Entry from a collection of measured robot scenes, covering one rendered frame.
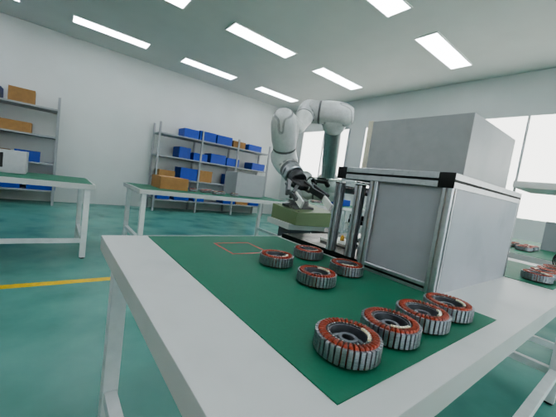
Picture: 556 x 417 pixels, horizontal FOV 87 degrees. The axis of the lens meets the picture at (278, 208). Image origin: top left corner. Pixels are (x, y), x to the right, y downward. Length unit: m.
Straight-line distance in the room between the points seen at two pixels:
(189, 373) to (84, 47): 7.57
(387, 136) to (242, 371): 1.01
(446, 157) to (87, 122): 7.09
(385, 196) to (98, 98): 7.03
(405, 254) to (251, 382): 0.73
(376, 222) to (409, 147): 0.30
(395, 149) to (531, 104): 5.14
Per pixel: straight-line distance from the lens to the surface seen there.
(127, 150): 7.63
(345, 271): 0.98
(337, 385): 0.48
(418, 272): 1.04
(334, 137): 1.85
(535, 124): 6.18
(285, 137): 1.23
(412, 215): 1.04
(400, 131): 1.23
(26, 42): 7.76
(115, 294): 1.19
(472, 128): 1.13
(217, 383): 0.45
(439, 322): 0.72
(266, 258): 0.94
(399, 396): 0.51
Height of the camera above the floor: 1.02
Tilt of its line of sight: 5 degrees down
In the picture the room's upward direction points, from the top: 8 degrees clockwise
